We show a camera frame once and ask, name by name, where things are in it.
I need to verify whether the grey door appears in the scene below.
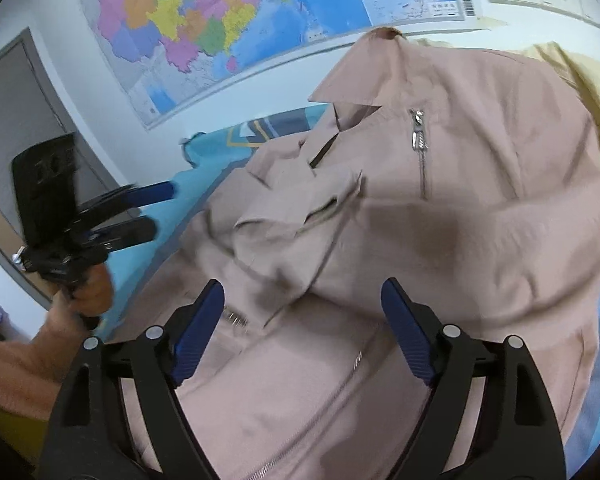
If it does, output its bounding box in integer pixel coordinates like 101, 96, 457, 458
0, 27, 127, 311

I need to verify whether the cream garment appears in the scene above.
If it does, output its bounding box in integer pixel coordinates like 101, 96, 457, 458
410, 37, 600, 157

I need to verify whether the pink zip jacket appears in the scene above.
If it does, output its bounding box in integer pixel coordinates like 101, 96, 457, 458
125, 25, 600, 480

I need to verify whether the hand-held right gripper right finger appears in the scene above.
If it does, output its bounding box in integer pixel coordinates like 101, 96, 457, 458
380, 277, 567, 480

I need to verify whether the colourful wall map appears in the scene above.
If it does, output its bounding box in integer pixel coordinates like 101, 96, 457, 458
80, 0, 468, 131

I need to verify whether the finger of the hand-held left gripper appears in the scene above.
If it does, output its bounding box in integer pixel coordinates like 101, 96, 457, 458
87, 216, 157, 254
77, 181, 177, 217

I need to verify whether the person's left forearm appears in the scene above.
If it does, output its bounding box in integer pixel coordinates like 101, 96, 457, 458
0, 305, 83, 421

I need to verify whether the person's left hand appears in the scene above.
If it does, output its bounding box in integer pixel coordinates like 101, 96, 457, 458
47, 262, 116, 331

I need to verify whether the yellow cloth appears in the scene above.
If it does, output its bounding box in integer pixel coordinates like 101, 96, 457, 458
0, 400, 57, 463

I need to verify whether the teal patterned bed sheet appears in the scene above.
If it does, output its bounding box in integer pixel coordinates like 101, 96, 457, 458
92, 105, 600, 466

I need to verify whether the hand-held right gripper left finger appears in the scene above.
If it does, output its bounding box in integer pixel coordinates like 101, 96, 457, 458
42, 279, 226, 480

